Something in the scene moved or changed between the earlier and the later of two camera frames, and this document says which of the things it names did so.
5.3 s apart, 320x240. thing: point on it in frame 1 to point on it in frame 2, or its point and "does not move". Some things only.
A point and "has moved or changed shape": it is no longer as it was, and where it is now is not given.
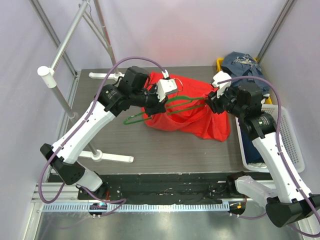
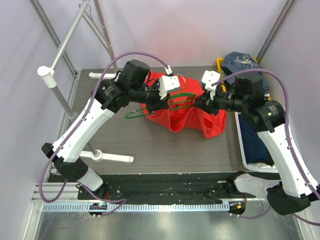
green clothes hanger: x=173 y=100 to x=185 y=94
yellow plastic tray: x=219 y=63 does not move
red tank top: x=189 y=110 has moved or changed shape
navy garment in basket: x=253 y=154 does not move
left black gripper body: x=152 y=103 does not move
